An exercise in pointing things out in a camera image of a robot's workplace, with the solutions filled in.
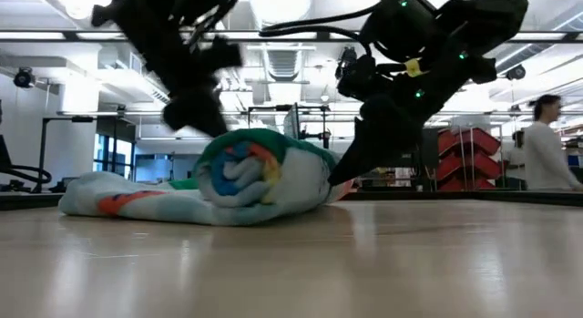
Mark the yellow tape strip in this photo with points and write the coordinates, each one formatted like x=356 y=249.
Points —
x=414 y=67

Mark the person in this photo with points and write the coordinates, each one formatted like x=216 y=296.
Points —
x=517 y=163
x=546 y=158

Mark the black metal frame stand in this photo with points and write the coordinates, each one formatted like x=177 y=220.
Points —
x=82 y=120

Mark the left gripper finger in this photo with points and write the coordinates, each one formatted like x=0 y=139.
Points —
x=196 y=113

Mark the grey monitor on stand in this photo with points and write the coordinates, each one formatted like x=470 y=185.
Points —
x=291 y=124

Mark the black ceiling camera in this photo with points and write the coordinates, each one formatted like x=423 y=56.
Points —
x=516 y=73
x=23 y=78
x=348 y=53

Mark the green dinosaur print towel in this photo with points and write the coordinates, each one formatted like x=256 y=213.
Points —
x=273 y=181

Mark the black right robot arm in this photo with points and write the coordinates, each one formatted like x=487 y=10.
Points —
x=492 y=17

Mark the black angled screen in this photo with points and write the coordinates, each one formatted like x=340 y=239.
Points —
x=3 y=154

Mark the red stacked storage bins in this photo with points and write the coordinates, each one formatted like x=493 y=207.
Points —
x=455 y=165

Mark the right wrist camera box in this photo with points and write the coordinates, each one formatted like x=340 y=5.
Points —
x=360 y=78

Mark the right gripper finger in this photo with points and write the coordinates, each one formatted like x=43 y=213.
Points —
x=382 y=140

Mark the black overhead light rail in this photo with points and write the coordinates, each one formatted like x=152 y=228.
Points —
x=70 y=36

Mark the black aluminium table frame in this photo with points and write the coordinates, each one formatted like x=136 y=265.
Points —
x=455 y=197

